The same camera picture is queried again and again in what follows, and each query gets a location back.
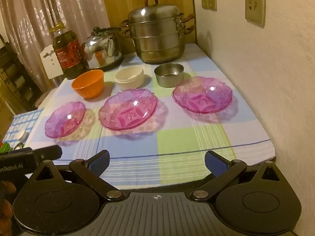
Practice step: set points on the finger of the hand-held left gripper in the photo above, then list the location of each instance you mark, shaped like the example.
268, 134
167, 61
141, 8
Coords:
49, 151

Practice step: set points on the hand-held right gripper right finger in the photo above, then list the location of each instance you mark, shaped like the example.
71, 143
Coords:
216, 163

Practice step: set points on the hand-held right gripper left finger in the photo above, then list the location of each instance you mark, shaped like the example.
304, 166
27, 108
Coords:
101, 161

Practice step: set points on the pink glass plate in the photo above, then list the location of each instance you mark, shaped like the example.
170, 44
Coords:
65, 119
201, 95
128, 110

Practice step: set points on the orange plastic bowl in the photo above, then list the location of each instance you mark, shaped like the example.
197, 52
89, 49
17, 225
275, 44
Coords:
89, 86

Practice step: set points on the white plastic bowl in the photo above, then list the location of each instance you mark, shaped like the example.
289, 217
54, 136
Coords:
130, 80

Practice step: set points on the stainless steel bowl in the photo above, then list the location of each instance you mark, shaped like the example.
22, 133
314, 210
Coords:
169, 78

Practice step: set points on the person's left hand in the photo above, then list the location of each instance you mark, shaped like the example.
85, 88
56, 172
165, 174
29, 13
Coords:
4, 201

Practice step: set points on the green plastic item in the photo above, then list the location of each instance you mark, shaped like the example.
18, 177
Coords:
5, 147

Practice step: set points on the white round cap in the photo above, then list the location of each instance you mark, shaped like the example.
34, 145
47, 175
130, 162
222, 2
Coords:
21, 135

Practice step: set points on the blue and white cloth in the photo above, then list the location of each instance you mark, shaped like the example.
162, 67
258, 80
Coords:
19, 120

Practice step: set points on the dark folding rack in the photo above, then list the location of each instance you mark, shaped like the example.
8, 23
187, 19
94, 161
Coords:
14, 78

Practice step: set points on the white wooden chair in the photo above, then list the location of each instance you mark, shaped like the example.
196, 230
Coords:
50, 61

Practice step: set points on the cooking oil bottle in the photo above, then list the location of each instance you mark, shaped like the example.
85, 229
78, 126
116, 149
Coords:
69, 54

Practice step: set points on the stainless steel kettle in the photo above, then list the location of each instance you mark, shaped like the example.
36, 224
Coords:
103, 51

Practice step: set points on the beige patterned curtain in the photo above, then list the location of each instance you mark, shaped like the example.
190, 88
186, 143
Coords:
37, 12

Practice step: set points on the stainless steel steamer pot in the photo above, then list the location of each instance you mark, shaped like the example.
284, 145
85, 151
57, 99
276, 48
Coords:
157, 29

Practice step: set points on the large beige wall socket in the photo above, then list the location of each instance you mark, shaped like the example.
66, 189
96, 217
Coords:
255, 9

